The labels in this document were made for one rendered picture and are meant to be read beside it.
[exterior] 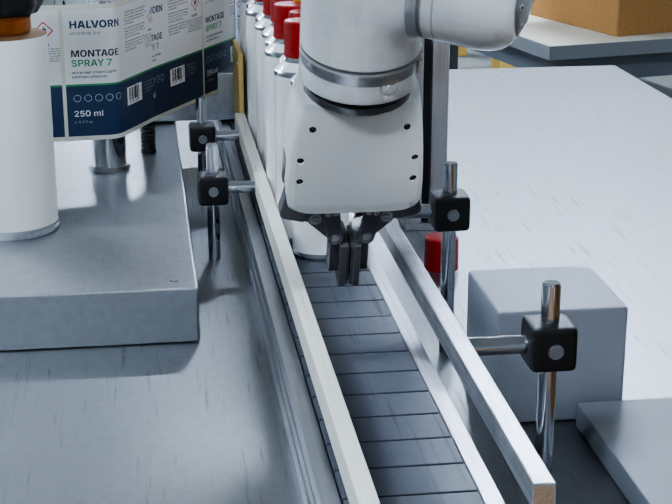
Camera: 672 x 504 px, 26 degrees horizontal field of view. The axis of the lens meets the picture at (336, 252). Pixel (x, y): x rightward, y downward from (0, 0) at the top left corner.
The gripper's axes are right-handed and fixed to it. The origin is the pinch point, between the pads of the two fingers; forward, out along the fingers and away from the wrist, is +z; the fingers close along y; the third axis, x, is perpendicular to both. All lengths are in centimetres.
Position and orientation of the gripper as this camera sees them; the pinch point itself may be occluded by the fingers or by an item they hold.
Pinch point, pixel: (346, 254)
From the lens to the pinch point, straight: 111.8
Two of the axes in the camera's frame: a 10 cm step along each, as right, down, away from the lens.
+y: -9.9, 0.4, -1.3
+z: -0.5, 7.9, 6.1
